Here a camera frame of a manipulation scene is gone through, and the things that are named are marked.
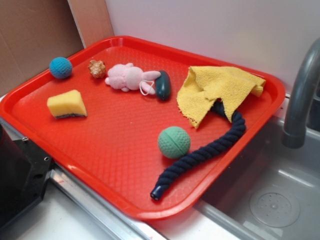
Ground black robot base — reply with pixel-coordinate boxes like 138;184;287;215
0;126;53;231

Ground red plastic tray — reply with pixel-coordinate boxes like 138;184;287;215
0;36;286;221

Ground green textured ball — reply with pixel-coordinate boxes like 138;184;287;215
157;126;191;159

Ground dark green oval toy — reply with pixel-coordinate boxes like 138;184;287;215
154;70;172;101

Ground yellow microfiber cloth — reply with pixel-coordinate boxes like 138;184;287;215
176;66;266;129

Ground pink plush bunny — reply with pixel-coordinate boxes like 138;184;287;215
105;63;161;96

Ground brown spiky seashell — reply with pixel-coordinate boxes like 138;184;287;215
88;60;106;79

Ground yellow sponge wedge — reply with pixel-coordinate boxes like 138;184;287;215
46;89;88;119

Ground blue knitted ball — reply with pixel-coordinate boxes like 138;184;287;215
49;57;73;80

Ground grey plastic sink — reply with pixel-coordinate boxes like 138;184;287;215
195;100;320;240

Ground grey faucet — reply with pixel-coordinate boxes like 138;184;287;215
282;39;320;149

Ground brown cardboard panel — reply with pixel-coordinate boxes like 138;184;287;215
0;0;114;96

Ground navy twisted rope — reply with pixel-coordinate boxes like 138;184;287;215
150;98;247;202

